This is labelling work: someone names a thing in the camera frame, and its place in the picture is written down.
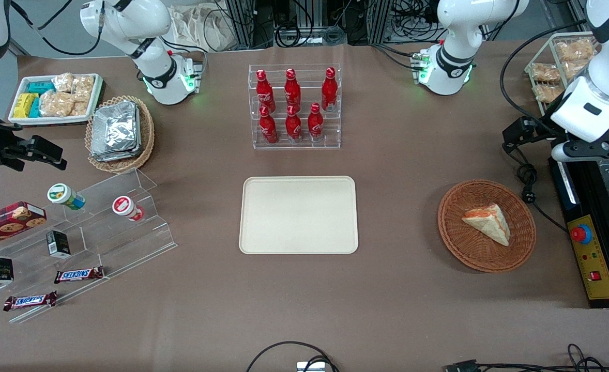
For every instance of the beige cloth bag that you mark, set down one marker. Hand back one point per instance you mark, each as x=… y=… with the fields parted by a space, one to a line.
x=201 y=28

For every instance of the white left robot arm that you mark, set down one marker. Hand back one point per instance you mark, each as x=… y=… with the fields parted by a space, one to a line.
x=459 y=31

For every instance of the black appliance with yellow panel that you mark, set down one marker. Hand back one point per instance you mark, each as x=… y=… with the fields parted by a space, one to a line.
x=594 y=279

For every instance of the beige rectangular serving tray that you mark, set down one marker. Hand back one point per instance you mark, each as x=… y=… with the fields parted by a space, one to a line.
x=299 y=217

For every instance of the black connector plug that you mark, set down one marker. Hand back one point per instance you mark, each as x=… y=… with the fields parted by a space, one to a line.
x=462 y=367

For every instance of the triangular sandwich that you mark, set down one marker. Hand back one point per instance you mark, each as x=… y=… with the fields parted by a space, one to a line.
x=490 y=222

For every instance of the white rectangular snack tray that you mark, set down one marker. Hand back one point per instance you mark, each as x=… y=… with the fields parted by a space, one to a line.
x=51 y=121

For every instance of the red lid yogurt cup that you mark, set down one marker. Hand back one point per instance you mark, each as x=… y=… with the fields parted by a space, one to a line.
x=124 y=206

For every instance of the clear acrylic stepped stand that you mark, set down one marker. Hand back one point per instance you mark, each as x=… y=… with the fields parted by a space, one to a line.
x=128 y=248

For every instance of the teal snack pack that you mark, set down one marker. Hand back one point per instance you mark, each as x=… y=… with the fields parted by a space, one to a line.
x=35 y=107
x=41 y=87

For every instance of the clear bag of crackers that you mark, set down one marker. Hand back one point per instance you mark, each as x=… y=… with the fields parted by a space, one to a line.
x=80 y=108
x=56 y=103
x=62 y=82
x=83 y=88

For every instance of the yellow snack pack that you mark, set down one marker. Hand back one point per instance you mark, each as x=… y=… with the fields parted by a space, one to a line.
x=24 y=105

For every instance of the bagged fried snack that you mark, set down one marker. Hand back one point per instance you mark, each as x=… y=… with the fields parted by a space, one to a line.
x=575 y=50
x=573 y=68
x=547 y=93
x=545 y=72

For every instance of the clear acrylic bottle rack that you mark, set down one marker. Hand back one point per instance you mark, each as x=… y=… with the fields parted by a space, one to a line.
x=278 y=146

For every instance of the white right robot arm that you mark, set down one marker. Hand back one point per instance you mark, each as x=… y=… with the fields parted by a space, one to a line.
x=128 y=20

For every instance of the small silver device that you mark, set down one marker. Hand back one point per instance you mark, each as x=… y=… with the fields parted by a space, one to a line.
x=310 y=367

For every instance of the aluminium frame post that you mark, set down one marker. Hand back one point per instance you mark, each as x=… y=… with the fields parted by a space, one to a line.
x=240 y=23
x=379 y=20

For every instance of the red cookie box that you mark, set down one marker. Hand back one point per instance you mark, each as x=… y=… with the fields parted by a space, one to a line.
x=4 y=222

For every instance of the silver foil wrapped packet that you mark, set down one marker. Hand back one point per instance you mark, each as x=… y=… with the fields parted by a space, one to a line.
x=114 y=126
x=139 y=139

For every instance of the round brown wicker basket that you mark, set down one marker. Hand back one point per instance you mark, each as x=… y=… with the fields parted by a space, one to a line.
x=470 y=253

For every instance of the red cola bottle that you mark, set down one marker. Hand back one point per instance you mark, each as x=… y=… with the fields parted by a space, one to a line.
x=263 y=90
x=269 y=128
x=329 y=90
x=315 y=123
x=292 y=90
x=293 y=125

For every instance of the oval light wicker basket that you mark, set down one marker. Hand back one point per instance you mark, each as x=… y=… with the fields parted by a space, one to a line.
x=147 y=137

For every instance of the brown snickers bar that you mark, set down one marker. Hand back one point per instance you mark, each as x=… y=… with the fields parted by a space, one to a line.
x=78 y=275
x=30 y=300

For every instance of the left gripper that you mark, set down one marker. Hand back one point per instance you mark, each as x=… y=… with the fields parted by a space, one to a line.
x=544 y=133

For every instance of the green lid yogurt cup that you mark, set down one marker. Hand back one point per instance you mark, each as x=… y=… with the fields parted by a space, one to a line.
x=61 y=195

